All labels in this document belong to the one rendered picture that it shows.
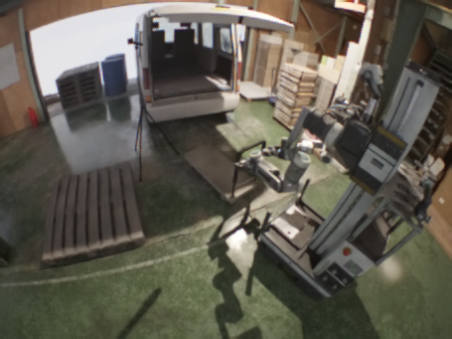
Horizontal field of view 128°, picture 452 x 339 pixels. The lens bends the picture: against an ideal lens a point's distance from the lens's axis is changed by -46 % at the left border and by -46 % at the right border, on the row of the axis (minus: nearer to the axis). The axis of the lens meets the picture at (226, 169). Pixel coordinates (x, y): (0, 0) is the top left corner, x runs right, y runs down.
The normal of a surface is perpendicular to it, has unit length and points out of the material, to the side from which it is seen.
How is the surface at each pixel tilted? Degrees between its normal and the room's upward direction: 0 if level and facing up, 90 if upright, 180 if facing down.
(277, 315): 0
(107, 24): 90
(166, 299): 0
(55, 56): 90
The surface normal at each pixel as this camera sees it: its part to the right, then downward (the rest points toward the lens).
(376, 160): -0.76, 0.39
